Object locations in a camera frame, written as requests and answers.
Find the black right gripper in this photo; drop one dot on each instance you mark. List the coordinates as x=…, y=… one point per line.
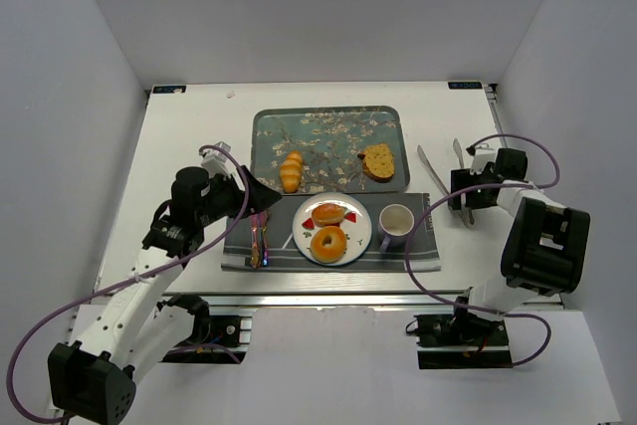
x=461, y=189

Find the aluminium table edge rail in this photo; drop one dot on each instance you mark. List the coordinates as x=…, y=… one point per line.
x=320, y=300

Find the blue floral serving tray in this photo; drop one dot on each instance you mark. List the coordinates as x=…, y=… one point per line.
x=329, y=139

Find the glazed orange sugar donut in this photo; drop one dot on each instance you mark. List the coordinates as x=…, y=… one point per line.
x=328, y=214

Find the orange ring bagel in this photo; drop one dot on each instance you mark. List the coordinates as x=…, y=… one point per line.
x=328, y=244

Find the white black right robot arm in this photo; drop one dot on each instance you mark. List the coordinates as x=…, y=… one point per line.
x=544, y=252

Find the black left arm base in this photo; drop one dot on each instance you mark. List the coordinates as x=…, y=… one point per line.
x=215, y=339

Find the brown seeded bread slice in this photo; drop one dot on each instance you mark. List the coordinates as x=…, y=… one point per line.
x=378, y=162

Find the iridescent rainbow knife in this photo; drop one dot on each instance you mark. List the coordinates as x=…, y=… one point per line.
x=263, y=222

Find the purple ceramic mug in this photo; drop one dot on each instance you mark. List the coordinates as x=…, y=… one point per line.
x=395, y=222

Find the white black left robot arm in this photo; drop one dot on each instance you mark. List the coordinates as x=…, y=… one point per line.
x=96, y=376

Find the white watermelon pattern plate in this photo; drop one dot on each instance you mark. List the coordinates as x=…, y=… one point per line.
x=357, y=226

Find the golden striped bread roll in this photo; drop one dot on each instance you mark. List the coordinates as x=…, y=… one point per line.
x=291, y=172

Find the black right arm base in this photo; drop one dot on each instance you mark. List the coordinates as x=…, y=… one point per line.
x=442, y=345

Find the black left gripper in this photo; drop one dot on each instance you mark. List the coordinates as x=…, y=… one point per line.
x=241, y=191

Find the iridescent rainbow fork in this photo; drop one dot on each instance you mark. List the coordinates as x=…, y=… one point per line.
x=256, y=242

